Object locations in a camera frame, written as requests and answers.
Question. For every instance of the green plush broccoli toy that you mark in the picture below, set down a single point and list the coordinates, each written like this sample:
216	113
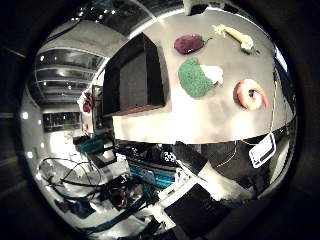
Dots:
193	80

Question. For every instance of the purple plush eggplant toy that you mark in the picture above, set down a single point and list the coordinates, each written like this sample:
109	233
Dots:
188	44

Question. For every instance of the plush corn toy with husk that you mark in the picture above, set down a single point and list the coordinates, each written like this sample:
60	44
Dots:
238	36

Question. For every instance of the black rectangular container box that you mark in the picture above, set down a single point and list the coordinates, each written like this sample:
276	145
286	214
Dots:
133	80

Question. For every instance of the blue equipment box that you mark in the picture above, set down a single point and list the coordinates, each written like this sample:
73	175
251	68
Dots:
151	174

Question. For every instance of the white flat tablet device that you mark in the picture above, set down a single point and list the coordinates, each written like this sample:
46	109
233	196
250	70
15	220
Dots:
262	150

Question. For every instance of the teal green bag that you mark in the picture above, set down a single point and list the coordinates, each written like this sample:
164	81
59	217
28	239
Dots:
93	145

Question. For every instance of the red cloth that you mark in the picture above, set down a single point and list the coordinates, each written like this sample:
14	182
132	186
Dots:
87	102

